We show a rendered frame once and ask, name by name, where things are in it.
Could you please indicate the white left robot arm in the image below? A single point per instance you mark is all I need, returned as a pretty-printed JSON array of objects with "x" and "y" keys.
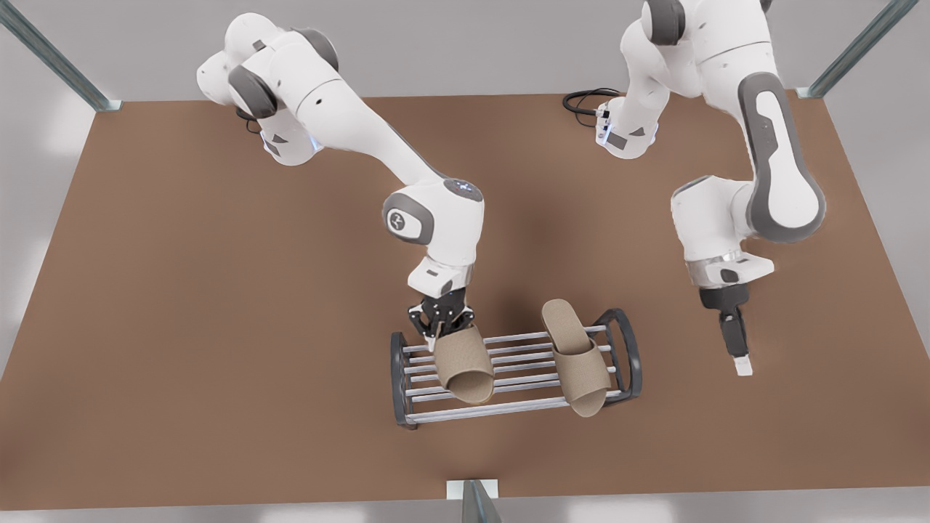
[{"x": 777, "y": 156}]

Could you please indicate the tan slipper with long sole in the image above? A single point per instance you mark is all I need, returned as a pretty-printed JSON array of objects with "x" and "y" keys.
[{"x": 575, "y": 356}]

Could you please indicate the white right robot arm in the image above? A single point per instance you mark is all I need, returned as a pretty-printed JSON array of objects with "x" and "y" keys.
[{"x": 349, "y": 120}]

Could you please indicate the dark metal shoe rack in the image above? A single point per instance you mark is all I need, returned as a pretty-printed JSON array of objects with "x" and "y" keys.
[{"x": 508, "y": 370}]

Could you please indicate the silver frame post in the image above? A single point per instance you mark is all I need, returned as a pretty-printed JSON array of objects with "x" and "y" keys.
[
  {"x": 476, "y": 501},
  {"x": 54, "y": 57},
  {"x": 857, "y": 47}
]

